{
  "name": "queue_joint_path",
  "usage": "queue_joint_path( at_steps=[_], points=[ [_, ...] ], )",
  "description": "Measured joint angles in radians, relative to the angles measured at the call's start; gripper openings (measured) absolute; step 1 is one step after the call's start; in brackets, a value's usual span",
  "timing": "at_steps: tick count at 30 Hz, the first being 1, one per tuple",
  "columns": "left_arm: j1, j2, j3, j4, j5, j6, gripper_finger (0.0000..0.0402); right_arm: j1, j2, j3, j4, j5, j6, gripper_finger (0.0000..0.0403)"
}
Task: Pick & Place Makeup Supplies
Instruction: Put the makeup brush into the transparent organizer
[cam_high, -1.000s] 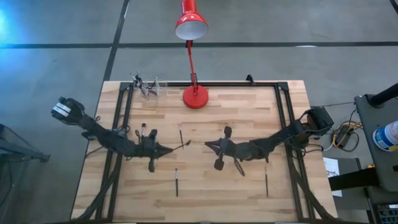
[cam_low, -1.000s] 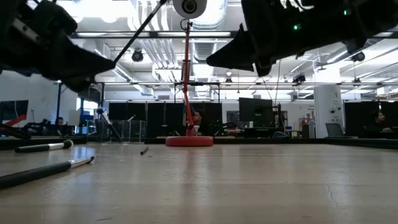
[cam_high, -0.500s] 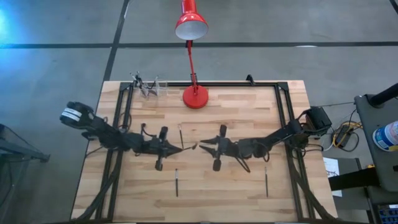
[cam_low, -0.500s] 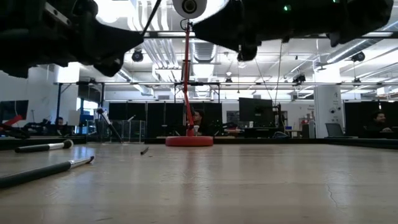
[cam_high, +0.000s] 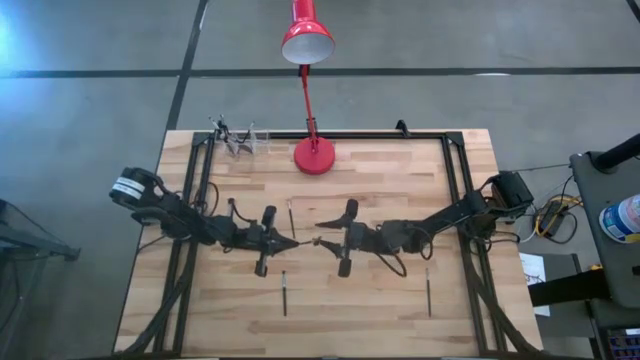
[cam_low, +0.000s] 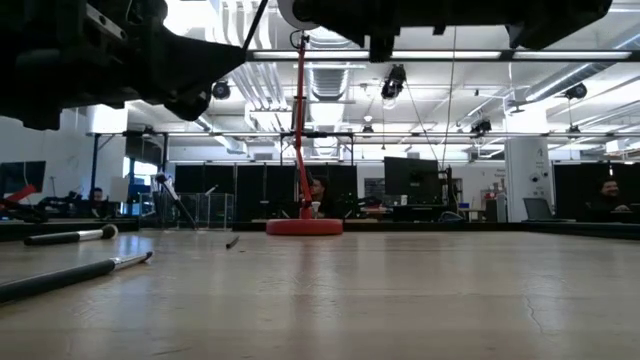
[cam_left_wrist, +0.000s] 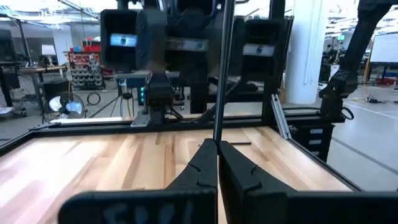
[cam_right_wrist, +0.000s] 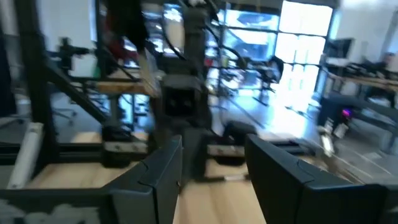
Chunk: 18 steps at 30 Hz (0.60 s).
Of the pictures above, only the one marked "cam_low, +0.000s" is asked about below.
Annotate clear acrylic organizer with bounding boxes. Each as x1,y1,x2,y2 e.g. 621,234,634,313
152,191,236,230

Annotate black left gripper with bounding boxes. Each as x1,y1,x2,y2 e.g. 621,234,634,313
0,0,249,131

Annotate red desk lamp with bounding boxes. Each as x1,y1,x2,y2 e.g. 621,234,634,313
264,0,345,237

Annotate black aluminium table frame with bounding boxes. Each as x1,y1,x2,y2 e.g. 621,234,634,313
0,218,640,242

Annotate black monitor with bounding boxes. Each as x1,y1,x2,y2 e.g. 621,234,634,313
0,160,48,200
383,155,442,207

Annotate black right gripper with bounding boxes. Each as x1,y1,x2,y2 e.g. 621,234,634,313
292,0,401,64

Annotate black brush long silver ferrule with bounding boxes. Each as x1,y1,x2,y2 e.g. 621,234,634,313
0,250,155,305

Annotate black partition panels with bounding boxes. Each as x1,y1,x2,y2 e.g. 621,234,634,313
173,163,359,222

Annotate black overhead frame beam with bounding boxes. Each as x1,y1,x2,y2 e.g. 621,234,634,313
244,48,640,64

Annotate black ceiling spotlight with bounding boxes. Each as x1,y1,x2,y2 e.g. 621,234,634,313
379,63,408,100
211,79,233,101
563,81,589,101
469,118,494,137

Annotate large black silver-ferrule brush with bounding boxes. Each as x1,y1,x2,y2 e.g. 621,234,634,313
153,171,199,230

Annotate red bar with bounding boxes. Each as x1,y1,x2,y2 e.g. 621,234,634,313
0,183,40,211

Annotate person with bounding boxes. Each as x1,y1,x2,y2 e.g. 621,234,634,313
582,177,634,221
307,174,337,220
87,186,109,217

